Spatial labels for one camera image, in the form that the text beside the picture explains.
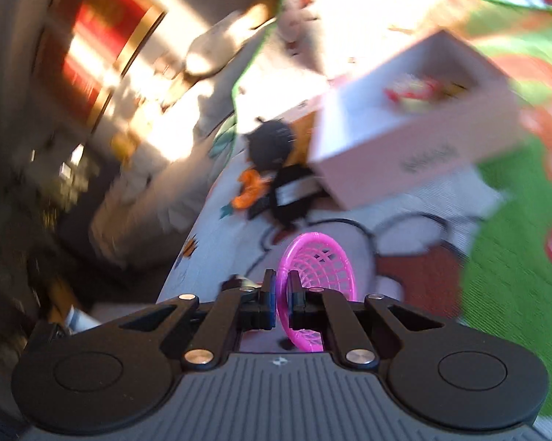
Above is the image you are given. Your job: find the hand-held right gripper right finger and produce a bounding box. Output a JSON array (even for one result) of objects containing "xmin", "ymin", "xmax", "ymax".
[{"xmin": 288, "ymin": 270, "xmax": 446, "ymax": 371}]

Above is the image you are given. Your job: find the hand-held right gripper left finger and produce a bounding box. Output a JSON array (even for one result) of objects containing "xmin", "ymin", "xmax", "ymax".
[{"xmin": 99, "ymin": 269, "xmax": 278, "ymax": 370}]

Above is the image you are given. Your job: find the pink plastic basket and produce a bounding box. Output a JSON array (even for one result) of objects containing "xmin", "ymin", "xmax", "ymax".
[{"xmin": 277, "ymin": 232, "xmax": 360, "ymax": 354}]

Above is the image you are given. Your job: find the dark grey plush toy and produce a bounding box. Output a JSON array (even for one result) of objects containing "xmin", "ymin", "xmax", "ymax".
[{"xmin": 243, "ymin": 117, "xmax": 332, "ymax": 236}]

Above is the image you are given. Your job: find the pink cardboard box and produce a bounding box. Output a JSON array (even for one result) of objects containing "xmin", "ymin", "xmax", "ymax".
[{"xmin": 306, "ymin": 30, "xmax": 521, "ymax": 211}]

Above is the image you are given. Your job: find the orange tangerine toy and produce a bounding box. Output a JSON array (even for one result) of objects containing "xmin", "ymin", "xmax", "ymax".
[{"xmin": 229, "ymin": 168, "xmax": 275, "ymax": 211}]

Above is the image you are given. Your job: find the cream covered sofa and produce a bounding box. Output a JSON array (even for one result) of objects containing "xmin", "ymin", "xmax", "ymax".
[{"xmin": 87, "ymin": 21, "xmax": 263, "ymax": 269}]

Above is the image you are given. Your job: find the cartoon animal play mat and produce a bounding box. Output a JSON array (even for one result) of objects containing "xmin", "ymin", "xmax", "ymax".
[{"xmin": 156, "ymin": 0, "xmax": 552, "ymax": 441}]

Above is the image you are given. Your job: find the white pillow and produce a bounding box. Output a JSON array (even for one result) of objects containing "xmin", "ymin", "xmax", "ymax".
[{"xmin": 183, "ymin": 8, "xmax": 277, "ymax": 78}]

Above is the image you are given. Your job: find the red framed picture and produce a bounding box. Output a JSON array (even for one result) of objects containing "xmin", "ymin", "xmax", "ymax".
[
  {"xmin": 71, "ymin": 0, "xmax": 169, "ymax": 72},
  {"xmin": 39, "ymin": 32, "xmax": 120, "ymax": 132}
]

